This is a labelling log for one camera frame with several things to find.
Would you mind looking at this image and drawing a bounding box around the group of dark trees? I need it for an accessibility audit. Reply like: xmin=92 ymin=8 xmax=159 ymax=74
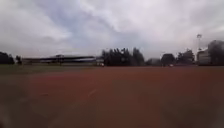
xmin=100 ymin=47 xmax=146 ymax=67

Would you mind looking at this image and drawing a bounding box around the red sports ground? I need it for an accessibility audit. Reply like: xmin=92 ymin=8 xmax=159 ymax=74
xmin=0 ymin=65 xmax=224 ymax=128

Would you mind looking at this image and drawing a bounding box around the long low grandstand building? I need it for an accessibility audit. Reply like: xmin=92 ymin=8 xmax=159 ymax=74
xmin=21 ymin=54 xmax=105 ymax=67

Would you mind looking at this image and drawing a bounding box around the grass strip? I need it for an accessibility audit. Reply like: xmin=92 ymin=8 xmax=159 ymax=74
xmin=0 ymin=64 xmax=105 ymax=76

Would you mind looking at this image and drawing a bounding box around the floodlight pole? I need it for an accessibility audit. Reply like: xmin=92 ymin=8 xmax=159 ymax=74
xmin=196 ymin=33 xmax=203 ymax=53

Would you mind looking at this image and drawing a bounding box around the pale building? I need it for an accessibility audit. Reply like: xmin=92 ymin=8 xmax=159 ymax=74
xmin=196 ymin=49 xmax=213 ymax=66

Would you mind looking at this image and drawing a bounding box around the large dark tree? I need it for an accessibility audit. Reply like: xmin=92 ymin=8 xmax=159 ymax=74
xmin=207 ymin=39 xmax=224 ymax=66

